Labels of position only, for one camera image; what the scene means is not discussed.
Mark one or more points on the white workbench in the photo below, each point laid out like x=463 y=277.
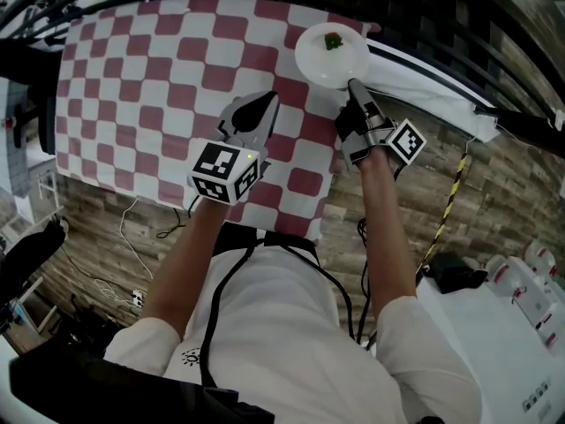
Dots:
x=476 y=369

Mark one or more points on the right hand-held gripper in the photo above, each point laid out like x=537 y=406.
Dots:
x=375 y=133

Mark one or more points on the black curved metal frame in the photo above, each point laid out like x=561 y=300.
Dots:
x=88 y=2

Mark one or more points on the red white checkered tablecloth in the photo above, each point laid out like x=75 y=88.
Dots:
x=154 y=82

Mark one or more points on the white table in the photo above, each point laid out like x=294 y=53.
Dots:
x=419 y=86

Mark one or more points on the person's left forearm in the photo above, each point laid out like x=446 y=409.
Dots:
x=185 y=263

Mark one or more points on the person's right forearm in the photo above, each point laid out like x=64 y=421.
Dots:
x=386 y=236

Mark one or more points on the strawberry garnish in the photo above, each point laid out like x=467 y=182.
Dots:
x=333 y=41

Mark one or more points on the white power strip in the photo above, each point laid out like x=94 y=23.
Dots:
x=138 y=298

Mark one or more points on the white red device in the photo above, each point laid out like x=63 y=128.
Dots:
x=529 y=289

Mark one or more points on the person's white shirt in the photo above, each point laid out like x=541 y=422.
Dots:
x=287 y=334

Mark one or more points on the white plate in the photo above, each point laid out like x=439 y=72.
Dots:
x=331 y=66

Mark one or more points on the black pole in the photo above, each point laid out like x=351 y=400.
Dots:
x=521 y=126

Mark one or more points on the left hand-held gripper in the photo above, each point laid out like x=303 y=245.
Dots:
x=220 y=170

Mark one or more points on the black metal grid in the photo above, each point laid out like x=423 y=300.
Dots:
x=463 y=33

